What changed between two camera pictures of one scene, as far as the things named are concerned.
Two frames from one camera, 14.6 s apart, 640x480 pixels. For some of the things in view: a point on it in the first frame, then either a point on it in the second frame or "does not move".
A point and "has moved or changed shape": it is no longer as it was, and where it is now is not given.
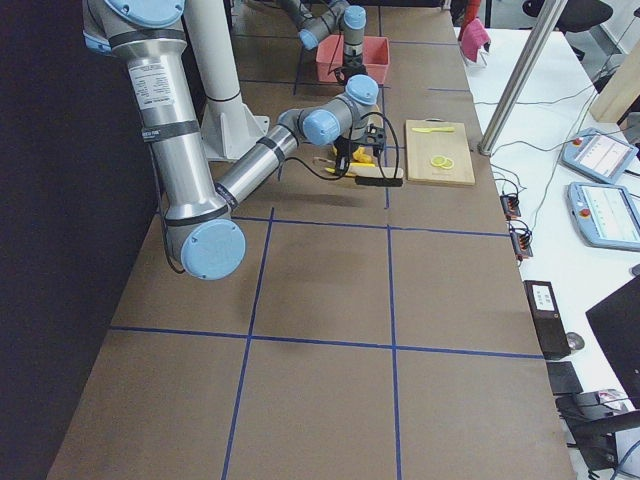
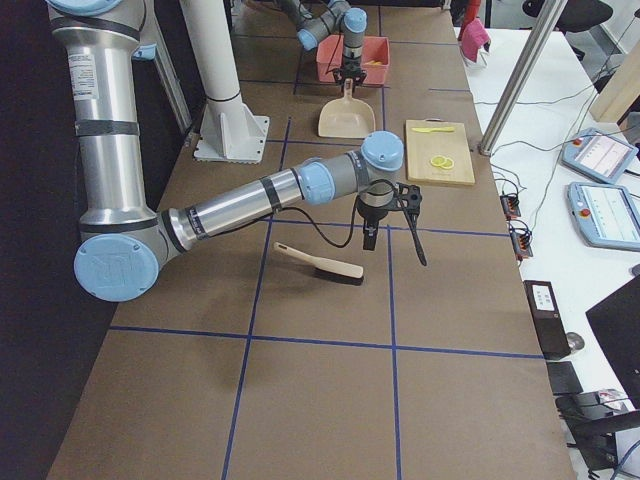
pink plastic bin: x=330 y=56 does not move
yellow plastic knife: x=437 y=129 does not move
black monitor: x=617 y=322 does not move
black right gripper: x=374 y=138 → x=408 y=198
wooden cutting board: x=421 y=147 does not move
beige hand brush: x=366 y=174 has moved or changed shape
